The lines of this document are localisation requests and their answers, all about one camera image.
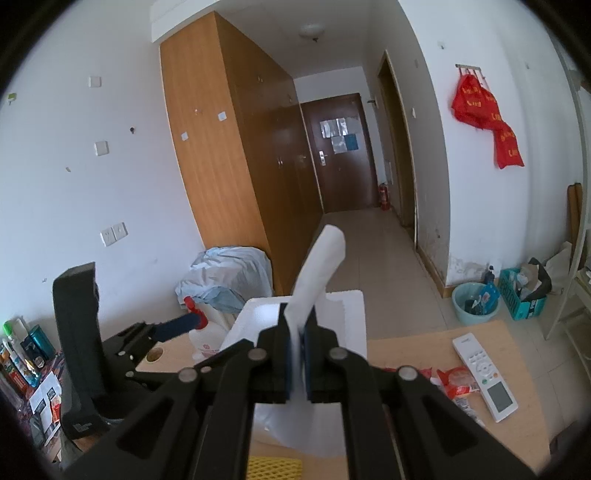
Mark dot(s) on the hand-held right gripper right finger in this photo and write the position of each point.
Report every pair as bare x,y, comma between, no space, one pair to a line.
310,364

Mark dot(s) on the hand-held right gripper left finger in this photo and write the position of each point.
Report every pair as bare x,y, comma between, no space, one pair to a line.
285,360

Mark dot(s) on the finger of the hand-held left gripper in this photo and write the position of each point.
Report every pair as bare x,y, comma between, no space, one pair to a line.
180,325
147,381

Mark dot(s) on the white foam box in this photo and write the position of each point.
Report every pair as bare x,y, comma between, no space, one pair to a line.
351,323

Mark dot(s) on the white foam sheet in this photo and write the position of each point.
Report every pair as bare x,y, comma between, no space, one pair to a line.
323,263

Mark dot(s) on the yellow foam net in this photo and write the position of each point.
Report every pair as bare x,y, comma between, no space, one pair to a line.
274,468

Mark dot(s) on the white pump bottle red top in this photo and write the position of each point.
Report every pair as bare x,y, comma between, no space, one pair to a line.
207,341

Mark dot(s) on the group of toiletry bottles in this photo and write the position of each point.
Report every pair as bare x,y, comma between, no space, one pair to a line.
25,355

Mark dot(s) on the printed boxes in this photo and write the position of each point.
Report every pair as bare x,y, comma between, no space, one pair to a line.
46,401

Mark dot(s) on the pale blue bedding bundle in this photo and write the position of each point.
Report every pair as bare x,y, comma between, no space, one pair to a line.
231,272

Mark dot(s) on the red snack packet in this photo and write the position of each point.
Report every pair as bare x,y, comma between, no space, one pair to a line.
457,381

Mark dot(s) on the wooden wardrobe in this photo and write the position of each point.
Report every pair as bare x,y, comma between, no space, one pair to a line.
221,161

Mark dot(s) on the white remote control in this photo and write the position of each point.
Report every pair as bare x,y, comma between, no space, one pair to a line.
485,374

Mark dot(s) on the green plastic basin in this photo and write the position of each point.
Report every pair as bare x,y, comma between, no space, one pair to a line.
475,304

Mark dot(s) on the red fire extinguisher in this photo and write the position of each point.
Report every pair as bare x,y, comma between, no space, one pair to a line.
384,198

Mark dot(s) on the dark brown entrance door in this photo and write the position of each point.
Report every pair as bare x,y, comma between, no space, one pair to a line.
344,180

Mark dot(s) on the teal plastic crate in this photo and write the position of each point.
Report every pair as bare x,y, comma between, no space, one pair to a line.
519,302

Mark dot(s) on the paper notices on door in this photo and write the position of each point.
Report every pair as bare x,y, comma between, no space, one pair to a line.
339,134

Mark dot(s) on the black plastic bag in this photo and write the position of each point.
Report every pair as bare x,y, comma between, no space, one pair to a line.
540,279

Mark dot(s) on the white plastic bag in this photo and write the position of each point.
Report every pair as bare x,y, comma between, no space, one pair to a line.
561,267

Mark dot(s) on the wooden folding board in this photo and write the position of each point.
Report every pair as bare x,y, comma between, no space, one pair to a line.
575,212

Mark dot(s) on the red cloth bags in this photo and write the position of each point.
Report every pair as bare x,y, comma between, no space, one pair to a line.
480,110

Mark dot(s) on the round ceiling lamp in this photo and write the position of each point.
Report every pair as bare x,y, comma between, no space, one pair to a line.
313,31

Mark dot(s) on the white double wall socket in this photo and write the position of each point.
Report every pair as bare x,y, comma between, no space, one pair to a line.
113,234

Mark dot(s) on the white wall switch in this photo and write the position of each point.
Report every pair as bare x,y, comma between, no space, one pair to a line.
101,147

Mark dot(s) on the brown side door frame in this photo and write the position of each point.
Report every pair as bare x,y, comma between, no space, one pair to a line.
398,152

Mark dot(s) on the small white wall plate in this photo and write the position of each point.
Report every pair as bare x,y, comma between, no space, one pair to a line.
95,81

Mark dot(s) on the white metal bed frame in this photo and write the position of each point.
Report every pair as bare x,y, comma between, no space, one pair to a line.
572,277

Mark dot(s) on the metal wall hook rack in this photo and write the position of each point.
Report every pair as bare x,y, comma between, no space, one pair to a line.
468,68

